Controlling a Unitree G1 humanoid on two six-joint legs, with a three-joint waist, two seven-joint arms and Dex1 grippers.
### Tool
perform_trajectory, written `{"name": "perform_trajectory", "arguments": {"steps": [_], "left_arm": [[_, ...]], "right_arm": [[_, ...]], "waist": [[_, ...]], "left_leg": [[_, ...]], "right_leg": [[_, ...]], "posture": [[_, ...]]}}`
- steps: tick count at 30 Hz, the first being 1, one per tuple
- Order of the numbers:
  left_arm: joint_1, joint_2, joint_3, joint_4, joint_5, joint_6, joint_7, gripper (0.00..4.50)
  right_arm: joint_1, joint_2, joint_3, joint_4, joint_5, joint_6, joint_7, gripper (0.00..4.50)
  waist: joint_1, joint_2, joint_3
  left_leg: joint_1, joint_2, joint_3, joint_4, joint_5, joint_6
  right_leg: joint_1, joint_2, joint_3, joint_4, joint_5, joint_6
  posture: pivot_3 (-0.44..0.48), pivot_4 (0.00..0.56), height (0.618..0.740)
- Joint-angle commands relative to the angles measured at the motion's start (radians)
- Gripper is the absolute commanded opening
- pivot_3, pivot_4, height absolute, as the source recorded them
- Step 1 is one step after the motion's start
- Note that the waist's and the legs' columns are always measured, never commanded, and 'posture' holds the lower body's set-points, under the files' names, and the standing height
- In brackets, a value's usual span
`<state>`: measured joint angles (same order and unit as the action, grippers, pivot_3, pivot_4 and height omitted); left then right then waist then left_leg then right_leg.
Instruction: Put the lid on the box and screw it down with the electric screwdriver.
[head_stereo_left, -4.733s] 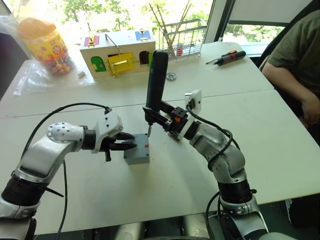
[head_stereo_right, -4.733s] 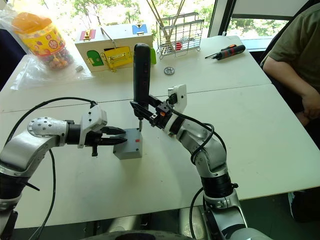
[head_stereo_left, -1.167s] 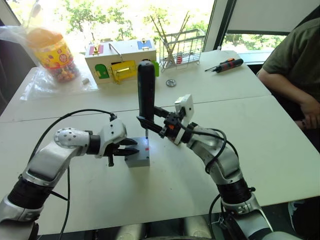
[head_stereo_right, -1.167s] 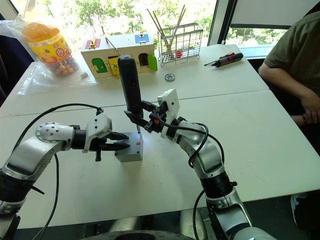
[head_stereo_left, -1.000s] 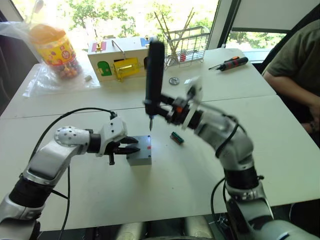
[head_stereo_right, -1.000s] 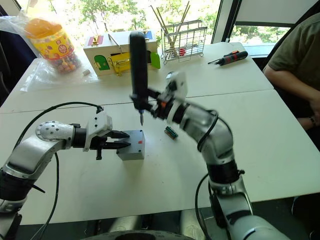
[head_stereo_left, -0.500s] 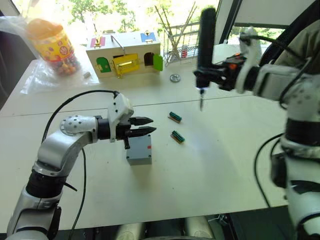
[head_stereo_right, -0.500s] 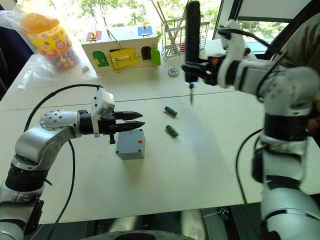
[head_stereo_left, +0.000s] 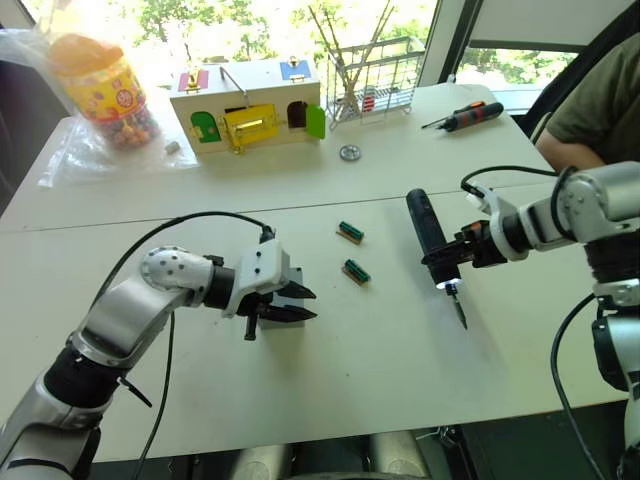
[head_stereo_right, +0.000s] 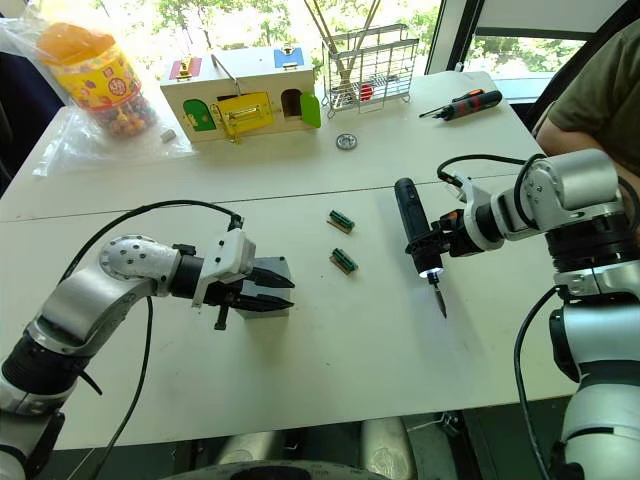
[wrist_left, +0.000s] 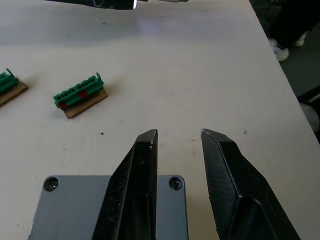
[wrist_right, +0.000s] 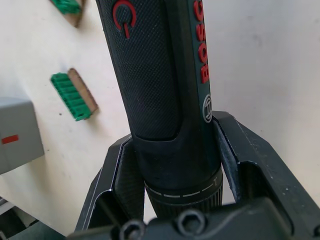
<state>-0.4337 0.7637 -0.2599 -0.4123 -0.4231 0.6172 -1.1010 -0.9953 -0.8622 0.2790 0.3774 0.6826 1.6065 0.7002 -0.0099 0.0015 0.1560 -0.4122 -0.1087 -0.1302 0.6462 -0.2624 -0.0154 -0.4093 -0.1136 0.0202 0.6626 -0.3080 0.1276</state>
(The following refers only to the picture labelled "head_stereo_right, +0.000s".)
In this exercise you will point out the wooden lock box toy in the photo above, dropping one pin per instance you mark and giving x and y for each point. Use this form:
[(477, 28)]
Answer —
[(240, 100)]

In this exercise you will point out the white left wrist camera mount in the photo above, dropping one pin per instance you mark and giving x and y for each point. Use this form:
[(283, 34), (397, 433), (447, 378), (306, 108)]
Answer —
[(227, 257)]

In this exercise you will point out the small grey metal piece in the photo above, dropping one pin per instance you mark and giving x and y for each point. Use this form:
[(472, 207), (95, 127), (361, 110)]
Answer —
[(167, 135)]

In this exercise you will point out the clear plastic bag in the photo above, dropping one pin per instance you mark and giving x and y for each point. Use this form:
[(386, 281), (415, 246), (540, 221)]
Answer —
[(75, 145)]

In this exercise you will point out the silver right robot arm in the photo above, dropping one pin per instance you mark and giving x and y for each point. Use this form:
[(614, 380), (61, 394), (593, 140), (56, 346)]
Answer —
[(575, 200)]

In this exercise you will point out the red round object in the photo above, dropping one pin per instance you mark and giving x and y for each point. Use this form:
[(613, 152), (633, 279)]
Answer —
[(367, 92)]

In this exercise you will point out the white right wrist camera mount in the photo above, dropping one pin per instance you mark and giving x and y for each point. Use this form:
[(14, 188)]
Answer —
[(470, 210)]

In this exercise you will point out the red and black screwdriver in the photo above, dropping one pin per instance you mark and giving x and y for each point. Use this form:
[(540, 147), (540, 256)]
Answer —
[(462, 105)]

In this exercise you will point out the black electric screwdriver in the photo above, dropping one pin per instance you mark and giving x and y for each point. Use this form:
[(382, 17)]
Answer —
[(416, 220)]

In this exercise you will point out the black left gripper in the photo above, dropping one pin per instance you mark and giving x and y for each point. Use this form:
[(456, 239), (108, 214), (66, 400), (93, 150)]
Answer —
[(226, 296)]

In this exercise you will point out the small green terminal block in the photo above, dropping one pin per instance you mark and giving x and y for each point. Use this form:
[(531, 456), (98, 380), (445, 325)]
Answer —
[(342, 220), (345, 260)]

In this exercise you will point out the grey metal box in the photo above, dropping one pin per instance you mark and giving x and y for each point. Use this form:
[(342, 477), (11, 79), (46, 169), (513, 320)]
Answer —
[(274, 265)]

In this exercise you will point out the person in olive shirt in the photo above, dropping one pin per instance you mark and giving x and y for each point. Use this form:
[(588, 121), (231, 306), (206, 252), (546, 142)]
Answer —
[(600, 90)]

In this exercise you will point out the candy jar with orange lid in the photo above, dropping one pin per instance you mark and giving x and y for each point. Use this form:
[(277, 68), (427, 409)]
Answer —
[(100, 80)]

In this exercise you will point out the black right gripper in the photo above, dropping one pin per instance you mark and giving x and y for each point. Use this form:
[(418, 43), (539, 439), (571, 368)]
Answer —
[(456, 239)]

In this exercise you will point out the thin wooden stick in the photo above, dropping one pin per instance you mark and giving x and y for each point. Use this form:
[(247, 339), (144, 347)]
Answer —
[(327, 40), (361, 35)]

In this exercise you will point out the grey rounded cylinder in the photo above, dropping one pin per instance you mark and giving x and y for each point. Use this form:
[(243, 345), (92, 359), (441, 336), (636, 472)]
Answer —
[(386, 447), (247, 447)]

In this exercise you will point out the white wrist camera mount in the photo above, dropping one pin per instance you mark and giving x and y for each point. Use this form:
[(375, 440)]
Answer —
[(227, 257), (470, 210)]

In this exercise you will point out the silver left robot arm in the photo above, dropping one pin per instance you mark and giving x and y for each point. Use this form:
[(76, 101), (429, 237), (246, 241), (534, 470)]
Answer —
[(85, 300)]

